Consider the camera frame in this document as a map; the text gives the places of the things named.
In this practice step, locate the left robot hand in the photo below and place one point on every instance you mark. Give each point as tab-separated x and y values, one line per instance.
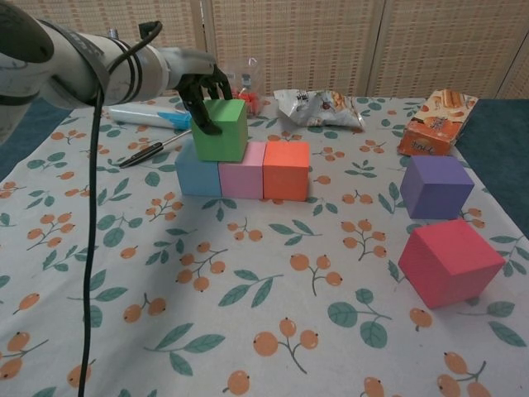
190	66

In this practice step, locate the green cube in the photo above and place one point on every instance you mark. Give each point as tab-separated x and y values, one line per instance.
223	136

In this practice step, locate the blue cube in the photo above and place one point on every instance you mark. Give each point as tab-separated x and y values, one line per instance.
198	180

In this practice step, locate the pink cube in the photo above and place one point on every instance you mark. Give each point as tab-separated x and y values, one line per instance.
241	178

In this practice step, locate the orange cube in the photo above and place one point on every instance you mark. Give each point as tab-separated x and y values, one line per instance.
285	173

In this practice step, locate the purple cube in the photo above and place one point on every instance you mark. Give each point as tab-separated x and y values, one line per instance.
434	190

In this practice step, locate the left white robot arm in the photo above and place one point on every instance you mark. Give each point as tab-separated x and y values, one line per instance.
62	62

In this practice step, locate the clear bag orange items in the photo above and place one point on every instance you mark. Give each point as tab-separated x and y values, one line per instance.
252	99

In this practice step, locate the white plastic wrap roll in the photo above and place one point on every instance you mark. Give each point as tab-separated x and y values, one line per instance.
136	115

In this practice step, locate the crumpled snack bag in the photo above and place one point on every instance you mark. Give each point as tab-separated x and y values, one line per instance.
314	109

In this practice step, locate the woven folding screen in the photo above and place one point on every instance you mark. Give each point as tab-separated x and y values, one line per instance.
330	41

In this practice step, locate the orange biscuit box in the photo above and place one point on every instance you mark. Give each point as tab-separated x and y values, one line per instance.
434	132

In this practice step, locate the floral tablecloth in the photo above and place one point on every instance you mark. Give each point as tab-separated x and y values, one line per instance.
248	331

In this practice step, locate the teal table cover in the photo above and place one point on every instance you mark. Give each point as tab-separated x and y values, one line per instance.
496	132

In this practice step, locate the red cube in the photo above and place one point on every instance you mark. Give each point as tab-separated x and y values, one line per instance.
450	264

